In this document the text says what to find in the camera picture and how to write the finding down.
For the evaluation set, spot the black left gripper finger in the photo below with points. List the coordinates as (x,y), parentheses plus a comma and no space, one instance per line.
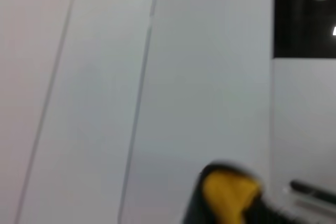
(262,213)

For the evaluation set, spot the yellow and grey towel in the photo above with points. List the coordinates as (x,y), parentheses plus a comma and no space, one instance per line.
(223,195)

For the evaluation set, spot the black bar fixture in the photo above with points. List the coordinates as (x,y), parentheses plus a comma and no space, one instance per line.
(315,191)

